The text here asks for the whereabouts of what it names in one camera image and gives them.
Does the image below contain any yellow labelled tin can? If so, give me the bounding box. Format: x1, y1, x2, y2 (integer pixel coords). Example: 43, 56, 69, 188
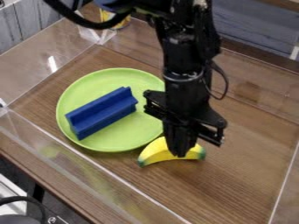
97, 8, 132, 31

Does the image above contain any blue foam block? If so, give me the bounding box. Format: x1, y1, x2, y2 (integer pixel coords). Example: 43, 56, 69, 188
65, 87, 138, 140

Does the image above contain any yellow toy banana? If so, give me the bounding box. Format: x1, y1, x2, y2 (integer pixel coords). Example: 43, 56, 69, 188
138, 136, 207, 167

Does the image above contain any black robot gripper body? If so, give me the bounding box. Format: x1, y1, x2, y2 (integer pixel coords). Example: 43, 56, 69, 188
142, 71, 230, 147

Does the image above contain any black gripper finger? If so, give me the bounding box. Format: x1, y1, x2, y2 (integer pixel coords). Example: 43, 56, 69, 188
163, 121, 182, 156
179, 125, 199, 158

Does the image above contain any thick black arm hose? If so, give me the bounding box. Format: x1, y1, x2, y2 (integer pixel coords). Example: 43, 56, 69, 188
41, 0, 134, 31

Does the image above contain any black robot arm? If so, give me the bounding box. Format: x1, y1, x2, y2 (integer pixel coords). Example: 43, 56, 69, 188
95, 0, 227, 158

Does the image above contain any lime green plate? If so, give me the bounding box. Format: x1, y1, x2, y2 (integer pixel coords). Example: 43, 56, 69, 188
56, 67, 164, 152

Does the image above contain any black cable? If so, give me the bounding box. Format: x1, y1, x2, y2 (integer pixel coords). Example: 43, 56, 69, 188
202, 60, 230, 101

